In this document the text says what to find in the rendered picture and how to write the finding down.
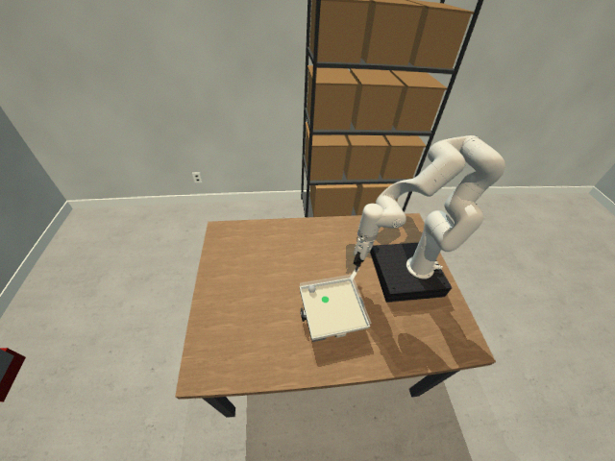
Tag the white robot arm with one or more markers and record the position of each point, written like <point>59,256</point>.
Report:
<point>449,235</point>

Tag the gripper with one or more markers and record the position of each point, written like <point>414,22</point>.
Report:
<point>360,250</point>

